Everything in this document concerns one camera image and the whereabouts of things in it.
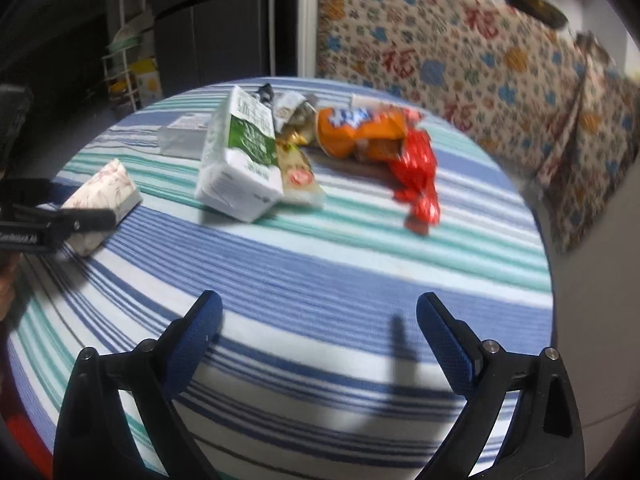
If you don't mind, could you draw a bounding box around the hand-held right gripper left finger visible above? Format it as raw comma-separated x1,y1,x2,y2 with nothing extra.
52,290,223,480

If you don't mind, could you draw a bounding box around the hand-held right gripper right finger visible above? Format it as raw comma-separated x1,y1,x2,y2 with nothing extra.
416,291,586,480

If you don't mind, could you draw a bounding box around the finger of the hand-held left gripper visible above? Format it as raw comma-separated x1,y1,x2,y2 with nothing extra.
0,178,76,207
0,207,117,236

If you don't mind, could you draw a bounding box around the floral tissue pack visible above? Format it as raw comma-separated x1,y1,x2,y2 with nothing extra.
60,158,143,257

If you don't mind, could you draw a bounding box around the small white box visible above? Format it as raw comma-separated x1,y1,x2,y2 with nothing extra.
159,112,213,158

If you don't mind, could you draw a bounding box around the green white milk carton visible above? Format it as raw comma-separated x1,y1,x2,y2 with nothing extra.
194,85,285,223

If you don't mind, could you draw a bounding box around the red plastic wrapper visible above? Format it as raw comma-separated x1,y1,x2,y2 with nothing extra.
387,127,441,235

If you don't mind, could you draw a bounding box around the orange snack bag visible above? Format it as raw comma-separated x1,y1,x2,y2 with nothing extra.
316,106,426,163

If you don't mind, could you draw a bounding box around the blue striped tablecloth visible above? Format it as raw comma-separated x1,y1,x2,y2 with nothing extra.
7,77,556,480

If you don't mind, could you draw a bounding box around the yellow box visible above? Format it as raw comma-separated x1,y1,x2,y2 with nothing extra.
132,59,162,102

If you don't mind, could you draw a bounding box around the beige wrapper with red label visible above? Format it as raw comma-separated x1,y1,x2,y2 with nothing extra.
276,142,326,208

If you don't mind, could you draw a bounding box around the red object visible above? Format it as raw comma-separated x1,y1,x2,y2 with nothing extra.
4,410,53,480

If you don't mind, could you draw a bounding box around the dark refrigerator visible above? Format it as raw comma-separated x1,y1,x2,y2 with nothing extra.
150,0,301,106

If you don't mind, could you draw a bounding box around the grey white crumpled wrapper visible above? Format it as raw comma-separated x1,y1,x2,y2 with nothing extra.
274,91,318,128

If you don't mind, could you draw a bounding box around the printed blanket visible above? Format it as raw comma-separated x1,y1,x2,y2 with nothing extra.
315,0,640,256

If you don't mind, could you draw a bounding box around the white wire rack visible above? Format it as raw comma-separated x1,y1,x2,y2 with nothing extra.
102,25,161,111

